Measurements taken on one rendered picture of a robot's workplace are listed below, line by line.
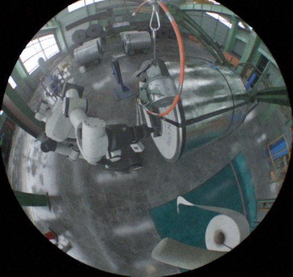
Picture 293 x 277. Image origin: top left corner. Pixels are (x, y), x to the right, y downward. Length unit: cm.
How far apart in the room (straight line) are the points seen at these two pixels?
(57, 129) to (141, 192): 146
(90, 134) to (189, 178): 172
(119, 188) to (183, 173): 112
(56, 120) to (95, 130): 47
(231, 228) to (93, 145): 42
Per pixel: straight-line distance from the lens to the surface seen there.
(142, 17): 129
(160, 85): 42
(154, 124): 50
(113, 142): 28
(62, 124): 69
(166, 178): 170
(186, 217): 196
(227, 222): 32
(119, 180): 174
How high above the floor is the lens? 167
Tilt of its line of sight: 61 degrees down
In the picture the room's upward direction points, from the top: 2 degrees counter-clockwise
